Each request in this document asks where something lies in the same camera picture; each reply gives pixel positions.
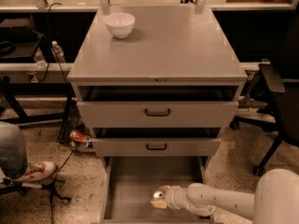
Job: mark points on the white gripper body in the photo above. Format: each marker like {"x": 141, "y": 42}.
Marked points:
{"x": 172, "y": 197}

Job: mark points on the silver redbull can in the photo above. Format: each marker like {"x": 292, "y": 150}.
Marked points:
{"x": 158, "y": 195}

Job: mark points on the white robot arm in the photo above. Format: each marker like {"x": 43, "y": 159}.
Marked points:
{"x": 275, "y": 201}

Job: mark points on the bottom grey drawer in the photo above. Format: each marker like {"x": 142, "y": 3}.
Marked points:
{"x": 132, "y": 182}

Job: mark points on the grey drawer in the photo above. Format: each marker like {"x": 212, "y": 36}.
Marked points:
{"x": 132, "y": 182}
{"x": 156, "y": 107}
{"x": 156, "y": 142}

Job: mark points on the middle grey drawer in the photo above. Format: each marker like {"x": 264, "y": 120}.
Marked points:
{"x": 156, "y": 142}

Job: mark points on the grey metal drawer cabinet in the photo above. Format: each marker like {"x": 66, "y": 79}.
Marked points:
{"x": 169, "y": 46}

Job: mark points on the top grey drawer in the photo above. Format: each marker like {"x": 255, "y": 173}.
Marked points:
{"x": 156, "y": 107}

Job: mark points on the orange plastic bottle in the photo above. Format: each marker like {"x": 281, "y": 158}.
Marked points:
{"x": 81, "y": 138}

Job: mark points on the white and red sneaker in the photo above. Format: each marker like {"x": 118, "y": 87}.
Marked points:
{"x": 38, "y": 171}

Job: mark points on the black office chair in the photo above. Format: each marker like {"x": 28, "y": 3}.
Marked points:
{"x": 280, "y": 79}

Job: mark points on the blue jeans leg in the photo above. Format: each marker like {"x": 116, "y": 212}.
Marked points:
{"x": 13, "y": 158}

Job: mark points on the black chair base left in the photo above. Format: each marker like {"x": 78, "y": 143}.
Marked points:
{"x": 23, "y": 187}

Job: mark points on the white ceramic bowl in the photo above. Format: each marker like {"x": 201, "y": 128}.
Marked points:
{"x": 120, "y": 24}

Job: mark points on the clear water bottle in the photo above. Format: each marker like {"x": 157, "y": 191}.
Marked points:
{"x": 58, "y": 52}
{"x": 40, "y": 59}

